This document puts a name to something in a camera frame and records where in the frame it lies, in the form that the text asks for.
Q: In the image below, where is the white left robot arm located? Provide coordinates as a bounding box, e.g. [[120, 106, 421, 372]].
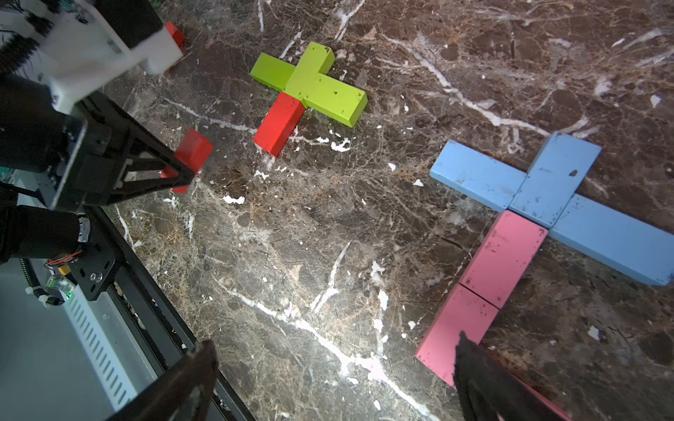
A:
[[1, 1, 211, 261]]

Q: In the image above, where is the black front rail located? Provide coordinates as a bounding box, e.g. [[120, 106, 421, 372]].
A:
[[15, 178, 259, 421]]

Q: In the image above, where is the red block front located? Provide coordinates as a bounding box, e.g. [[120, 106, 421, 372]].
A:
[[174, 129, 213, 175]]

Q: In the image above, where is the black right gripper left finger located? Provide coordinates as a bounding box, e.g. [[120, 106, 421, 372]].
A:
[[110, 340, 218, 421]]

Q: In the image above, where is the white slotted cable duct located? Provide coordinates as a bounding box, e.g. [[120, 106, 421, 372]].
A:
[[62, 287, 157, 412]]

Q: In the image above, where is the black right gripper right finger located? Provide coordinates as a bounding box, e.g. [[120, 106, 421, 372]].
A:
[[453, 333, 563, 421]]

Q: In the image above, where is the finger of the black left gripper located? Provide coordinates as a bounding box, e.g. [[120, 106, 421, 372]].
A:
[[107, 119, 195, 174], [99, 171, 195, 206]]

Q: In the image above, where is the blue block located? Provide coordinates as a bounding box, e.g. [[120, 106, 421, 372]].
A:
[[430, 140, 526, 212], [549, 194, 674, 286], [508, 133, 601, 229]]

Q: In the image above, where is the red block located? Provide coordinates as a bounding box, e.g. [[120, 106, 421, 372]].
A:
[[174, 129, 213, 175], [254, 92, 305, 157], [165, 21, 186, 47]]

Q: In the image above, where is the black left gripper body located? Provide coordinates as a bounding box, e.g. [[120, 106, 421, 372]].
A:
[[36, 91, 126, 212]]

